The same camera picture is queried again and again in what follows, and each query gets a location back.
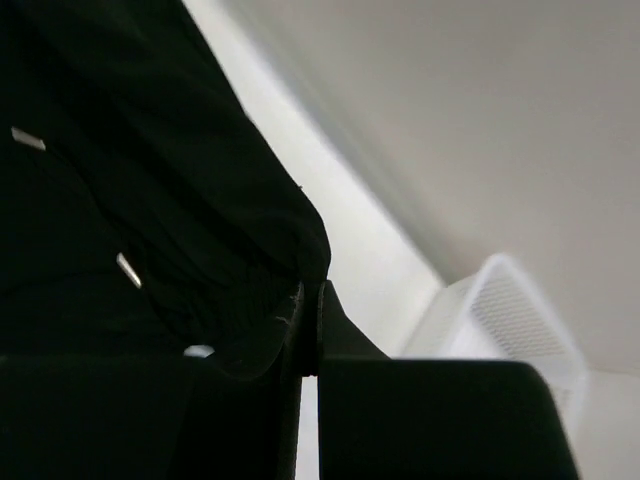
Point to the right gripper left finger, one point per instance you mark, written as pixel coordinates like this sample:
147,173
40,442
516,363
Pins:
231,415

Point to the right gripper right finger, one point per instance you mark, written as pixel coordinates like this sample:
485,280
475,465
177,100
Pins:
383,418

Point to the black shorts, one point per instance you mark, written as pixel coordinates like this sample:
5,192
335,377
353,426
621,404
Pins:
141,208

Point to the white plastic basket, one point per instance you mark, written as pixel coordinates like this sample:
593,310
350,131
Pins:
499,313

